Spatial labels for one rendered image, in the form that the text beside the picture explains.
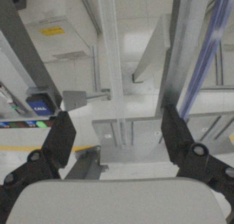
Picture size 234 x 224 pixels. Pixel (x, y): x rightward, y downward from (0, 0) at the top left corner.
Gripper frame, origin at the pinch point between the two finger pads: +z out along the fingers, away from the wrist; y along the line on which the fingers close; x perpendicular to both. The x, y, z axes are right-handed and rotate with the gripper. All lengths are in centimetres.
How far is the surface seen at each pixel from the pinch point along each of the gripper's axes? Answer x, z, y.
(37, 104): -4.8, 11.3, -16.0
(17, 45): 5.7, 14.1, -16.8
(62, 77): -34, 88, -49
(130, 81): -40, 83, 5
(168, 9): 6, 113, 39
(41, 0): 15, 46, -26
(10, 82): -1.1, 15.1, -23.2
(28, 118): -11.6, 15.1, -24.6
